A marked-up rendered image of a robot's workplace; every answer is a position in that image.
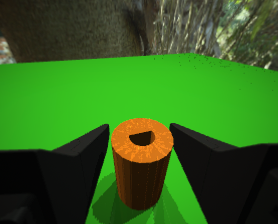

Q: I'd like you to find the orange knob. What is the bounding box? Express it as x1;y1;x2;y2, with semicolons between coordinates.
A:
111;118;173;210

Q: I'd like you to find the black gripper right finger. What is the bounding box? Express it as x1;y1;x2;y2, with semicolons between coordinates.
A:
169;123;278;224

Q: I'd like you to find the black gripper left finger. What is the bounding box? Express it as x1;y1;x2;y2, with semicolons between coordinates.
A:
0;124;110;224

